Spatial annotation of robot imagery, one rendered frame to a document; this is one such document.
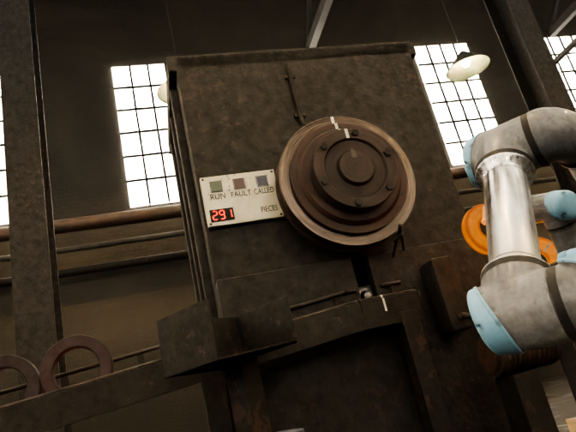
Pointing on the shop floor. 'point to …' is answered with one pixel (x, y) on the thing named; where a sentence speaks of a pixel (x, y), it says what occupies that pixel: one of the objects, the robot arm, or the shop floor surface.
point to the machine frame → (325, 106)
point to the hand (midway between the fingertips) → (485, 223)
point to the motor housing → (522, 386)
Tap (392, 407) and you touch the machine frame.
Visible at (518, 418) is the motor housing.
